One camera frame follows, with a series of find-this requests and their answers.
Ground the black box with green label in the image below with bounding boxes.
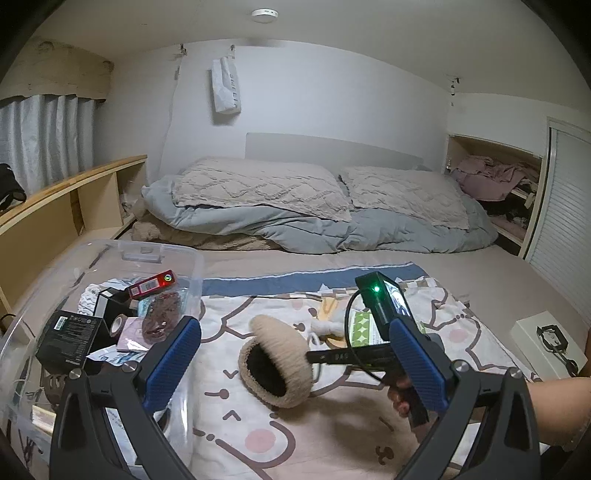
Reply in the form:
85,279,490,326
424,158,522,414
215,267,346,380
35,310,110,374

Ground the grey blue duvet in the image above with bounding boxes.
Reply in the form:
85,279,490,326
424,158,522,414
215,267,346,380
141,176,498,254

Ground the person's right forearm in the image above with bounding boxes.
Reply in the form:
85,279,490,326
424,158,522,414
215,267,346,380
526,336,591,453

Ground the wooden side shelf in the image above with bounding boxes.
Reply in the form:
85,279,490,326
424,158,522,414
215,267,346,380
1,155,147,329

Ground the ceiling light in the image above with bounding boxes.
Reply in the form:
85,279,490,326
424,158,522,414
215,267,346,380
250,8,280,24

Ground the white box with black item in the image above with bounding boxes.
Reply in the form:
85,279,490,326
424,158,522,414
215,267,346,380
510,311,587,381

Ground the person's right hand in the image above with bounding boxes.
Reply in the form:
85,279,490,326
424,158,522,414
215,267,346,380
388,377,412,418

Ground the brown cord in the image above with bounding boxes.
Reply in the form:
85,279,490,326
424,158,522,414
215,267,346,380
138,291,187,345

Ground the grey curtain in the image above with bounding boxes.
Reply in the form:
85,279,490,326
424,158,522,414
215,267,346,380
1,95,97,195

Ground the red small box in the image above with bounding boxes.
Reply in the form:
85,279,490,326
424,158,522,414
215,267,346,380
126,270,176,300

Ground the left beige pillow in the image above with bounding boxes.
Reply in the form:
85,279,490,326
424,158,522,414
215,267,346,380
172,157,352,222

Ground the green dotted wipes pack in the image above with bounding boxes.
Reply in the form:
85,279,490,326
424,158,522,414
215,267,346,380
349,308,387,347

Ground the pink clothes pile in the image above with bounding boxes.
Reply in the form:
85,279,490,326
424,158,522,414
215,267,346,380
451,155,539,202

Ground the right beige pillow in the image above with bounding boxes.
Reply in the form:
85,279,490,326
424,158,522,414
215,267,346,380
339,166,469,230

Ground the white hanging bag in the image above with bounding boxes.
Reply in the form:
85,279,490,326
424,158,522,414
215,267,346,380
211,56,242,115

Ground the beige fleece slipper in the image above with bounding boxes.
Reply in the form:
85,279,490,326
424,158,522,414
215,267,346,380
238,315,312,409

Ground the white louvered door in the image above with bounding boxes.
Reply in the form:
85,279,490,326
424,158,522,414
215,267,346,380
526,119,591,321

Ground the clear plastic storage bin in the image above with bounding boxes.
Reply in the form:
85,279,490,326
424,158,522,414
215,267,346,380
1,240,204,479

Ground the beige pillow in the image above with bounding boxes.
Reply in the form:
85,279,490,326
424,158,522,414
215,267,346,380
339,166,469,230
172,157,352,222

